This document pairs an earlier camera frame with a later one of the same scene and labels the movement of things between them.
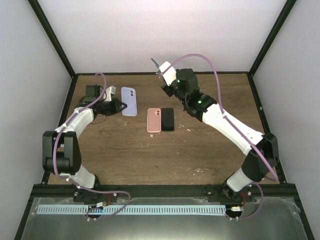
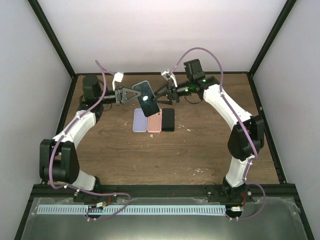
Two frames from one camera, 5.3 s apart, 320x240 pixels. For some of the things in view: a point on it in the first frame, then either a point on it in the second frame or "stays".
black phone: [156, 64] to [146, 98]
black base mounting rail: [103, 192] stays
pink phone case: [154, 120] stays
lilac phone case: [128, 96] to [140, 121]
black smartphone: [167, 119] stays
